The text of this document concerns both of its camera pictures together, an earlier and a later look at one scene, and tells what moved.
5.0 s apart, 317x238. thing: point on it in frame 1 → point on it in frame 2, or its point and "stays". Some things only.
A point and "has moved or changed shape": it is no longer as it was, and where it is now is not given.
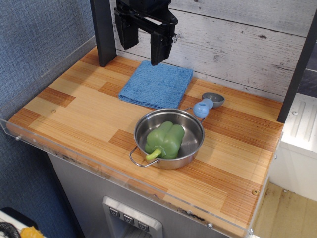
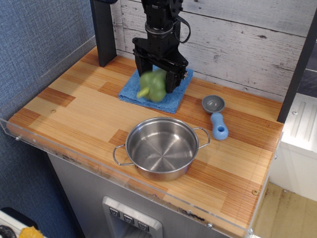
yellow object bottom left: (30, 232) stays
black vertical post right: (299, 69) stays
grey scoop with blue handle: (209, 100) → (215, 103)
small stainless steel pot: (192, 141) has moved or changed shape
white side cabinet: (293, 167) stays
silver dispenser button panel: (123, 221) stays
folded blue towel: (162, 86) stays
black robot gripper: (154, 14) → (162, 50)
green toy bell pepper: (166, 139) → (153, 85)
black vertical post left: (103, 20) stays
